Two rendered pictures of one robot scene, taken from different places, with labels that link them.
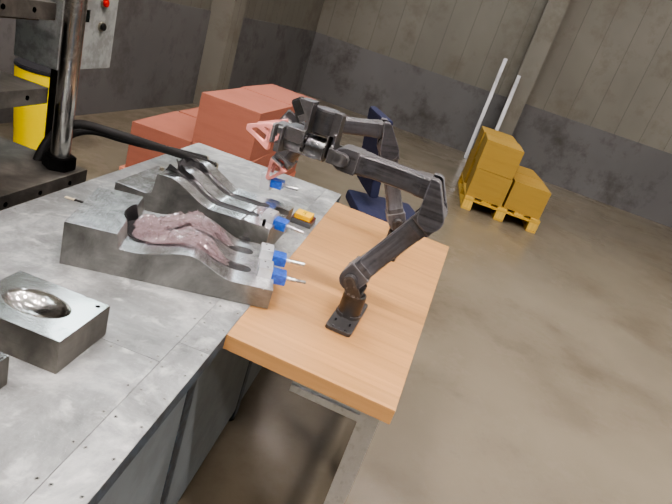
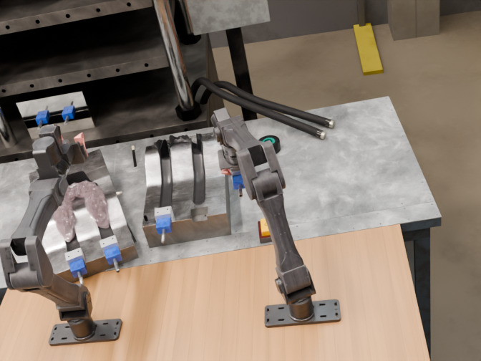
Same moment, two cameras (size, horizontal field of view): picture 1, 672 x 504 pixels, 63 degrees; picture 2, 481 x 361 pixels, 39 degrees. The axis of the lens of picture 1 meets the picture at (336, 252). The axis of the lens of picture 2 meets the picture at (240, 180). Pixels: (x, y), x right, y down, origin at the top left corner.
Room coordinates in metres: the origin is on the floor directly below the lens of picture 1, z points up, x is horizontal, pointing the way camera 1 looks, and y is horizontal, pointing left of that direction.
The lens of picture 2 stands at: (1.81, -1.38, 2.18)
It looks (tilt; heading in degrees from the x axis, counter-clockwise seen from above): 37 degrees down; 90
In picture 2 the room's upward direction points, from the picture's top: 12 degrees counter-clockwise
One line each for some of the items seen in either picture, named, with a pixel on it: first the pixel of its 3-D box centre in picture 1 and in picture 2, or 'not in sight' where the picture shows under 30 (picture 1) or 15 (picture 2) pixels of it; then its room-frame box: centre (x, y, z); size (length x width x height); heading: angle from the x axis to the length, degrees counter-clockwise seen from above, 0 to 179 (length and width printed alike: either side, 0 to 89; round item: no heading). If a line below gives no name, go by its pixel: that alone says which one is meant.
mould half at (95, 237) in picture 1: (180, 245); (80, 213); (1.28, 0.39, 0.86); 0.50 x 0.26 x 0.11; 102
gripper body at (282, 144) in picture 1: (294, 140); (61, 159); (1.35, 0.19, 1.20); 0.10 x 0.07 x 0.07; 170
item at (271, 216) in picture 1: (283, 225); (164, 228); (1.56, 0.18, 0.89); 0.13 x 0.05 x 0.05; 84
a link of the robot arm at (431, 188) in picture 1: (389, 186); (39, 230); (1.31, -0.07, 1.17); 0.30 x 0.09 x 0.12; 80
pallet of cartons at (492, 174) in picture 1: (506, 175); not in sight; (6.66, -1.64, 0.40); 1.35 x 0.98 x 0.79; 171
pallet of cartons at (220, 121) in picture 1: (226, 138); not in sight; (4.13, 1.08, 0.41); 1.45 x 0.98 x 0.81; 169
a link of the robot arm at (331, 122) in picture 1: (334, 136); (46, 167); (1.33, 0.09, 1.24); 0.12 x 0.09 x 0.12; 80
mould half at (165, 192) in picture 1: (209, 196); (186, 175); (1.64, 0.44, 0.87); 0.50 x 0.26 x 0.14; 85
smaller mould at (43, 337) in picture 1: (36, 319); not in sight; (0.84, 0.49, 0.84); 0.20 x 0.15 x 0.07; 85
